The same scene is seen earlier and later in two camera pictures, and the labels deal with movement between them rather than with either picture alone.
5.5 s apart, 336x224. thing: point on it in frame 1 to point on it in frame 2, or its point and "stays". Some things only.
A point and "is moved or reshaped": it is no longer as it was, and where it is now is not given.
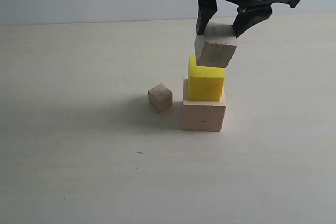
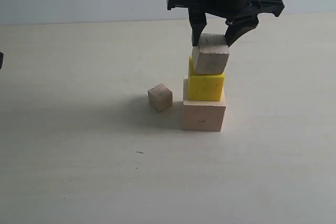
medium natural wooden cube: (216, 45) is moved or reshaped
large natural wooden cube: (203, 115) stays
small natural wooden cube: (160, 97) stays
